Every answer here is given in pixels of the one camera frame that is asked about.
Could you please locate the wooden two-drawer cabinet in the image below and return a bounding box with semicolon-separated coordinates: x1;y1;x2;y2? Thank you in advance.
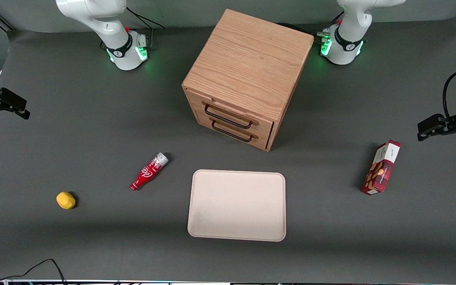
182;9;315;152

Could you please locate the red tartan shortbread box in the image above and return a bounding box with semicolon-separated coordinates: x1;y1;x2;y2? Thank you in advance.
361;140;402;196

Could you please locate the yellow lemon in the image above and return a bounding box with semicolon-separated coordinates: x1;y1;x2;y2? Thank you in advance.
56;192;76;210

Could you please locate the red cola bottle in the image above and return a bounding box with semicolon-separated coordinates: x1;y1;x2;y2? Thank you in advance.
130;152;169;192

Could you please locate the beige plastic tray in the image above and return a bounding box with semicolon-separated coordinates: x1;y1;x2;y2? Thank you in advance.
187;169;287;242

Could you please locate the black table edge cable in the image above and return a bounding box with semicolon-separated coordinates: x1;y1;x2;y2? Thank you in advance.
0;258;68;285

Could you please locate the black arm base cable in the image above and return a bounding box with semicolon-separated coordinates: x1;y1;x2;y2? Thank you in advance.
277;22;325;37
126;6;165;29

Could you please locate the wooden drawer with long handle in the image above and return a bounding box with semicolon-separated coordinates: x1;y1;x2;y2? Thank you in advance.
188;91;275;138

